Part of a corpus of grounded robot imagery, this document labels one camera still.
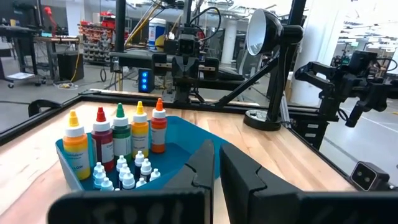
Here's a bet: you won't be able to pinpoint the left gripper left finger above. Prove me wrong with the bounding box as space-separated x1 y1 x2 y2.
48 139 216 224

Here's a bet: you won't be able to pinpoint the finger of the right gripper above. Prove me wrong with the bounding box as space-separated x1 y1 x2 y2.
172 56 187 78
185 56 200 78

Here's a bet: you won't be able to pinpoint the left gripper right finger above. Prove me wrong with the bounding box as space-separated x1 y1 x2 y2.
220 142 398 224

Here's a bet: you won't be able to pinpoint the small brown dropper bottle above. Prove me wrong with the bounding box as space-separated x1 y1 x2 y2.
149 168 162 183

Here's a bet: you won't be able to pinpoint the small dark red dropper bottle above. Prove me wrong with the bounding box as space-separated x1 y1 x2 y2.
140 158 154 183

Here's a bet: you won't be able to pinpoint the large orange dye bottle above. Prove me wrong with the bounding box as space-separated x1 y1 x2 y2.
150 98 168 154

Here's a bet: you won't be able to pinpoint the large green dye bottle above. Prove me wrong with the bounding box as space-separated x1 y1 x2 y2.
111 103 132 163

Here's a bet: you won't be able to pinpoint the large yellow dye bottle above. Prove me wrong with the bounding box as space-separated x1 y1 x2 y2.
130 100 150 159

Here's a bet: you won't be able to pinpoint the large red dye bottle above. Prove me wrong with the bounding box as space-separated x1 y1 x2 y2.
91 106 115 172

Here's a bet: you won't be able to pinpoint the large amber dye bottle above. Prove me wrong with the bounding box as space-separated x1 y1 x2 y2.
62 109 92 181

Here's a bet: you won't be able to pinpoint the black jointed robot arm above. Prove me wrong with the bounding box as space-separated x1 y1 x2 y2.
294 49 398 128

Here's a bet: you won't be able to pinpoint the black box blue LEDs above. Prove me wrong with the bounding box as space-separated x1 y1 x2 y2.
137 68 155 94

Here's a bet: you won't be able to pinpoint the blue white barrel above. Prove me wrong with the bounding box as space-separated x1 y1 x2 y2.
148 17 167 51

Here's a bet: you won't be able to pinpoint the white round column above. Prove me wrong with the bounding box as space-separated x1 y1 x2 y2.
221 17 238 65

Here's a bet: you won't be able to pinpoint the black pole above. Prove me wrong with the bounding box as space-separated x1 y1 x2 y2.
114 0 127 54

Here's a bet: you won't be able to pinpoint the teal plastic bin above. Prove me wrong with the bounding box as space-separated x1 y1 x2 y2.
55 115 231 192

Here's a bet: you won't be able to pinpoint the red parts bin shelf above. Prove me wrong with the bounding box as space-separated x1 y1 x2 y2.
78 11 116 65

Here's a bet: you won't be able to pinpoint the black round disc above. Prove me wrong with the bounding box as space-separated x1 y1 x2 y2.
243 108 283 132

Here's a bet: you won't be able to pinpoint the black gooseneck lamp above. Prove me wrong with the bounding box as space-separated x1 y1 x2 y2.
245 8 305 124

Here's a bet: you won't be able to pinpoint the black cabinet box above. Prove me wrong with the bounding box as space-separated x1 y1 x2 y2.
57 52 85 83

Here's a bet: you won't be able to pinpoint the wooden workbench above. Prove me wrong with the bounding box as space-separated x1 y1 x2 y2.
34 35 81 81

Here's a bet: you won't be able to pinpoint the red desk lamp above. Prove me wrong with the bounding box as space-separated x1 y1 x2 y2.
43 6 60 34

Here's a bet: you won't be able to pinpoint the large white pillar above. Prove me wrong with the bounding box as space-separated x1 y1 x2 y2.
290 0 345 107

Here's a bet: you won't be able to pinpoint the black desk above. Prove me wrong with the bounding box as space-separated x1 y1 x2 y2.
0 24 44 88

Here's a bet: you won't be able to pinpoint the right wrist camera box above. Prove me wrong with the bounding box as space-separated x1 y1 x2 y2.
178 32 200 57

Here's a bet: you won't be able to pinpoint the black aluminium rig frame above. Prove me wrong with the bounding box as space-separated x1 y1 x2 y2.
0 0 357 183

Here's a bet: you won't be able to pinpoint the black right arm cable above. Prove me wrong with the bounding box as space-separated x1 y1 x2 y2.
188 6 223 42

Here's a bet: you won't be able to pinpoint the yellow floor cable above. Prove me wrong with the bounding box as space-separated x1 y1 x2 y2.
58 52 81 91

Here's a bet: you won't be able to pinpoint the black two-lens camera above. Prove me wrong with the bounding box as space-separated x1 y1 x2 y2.
349 161 391 192

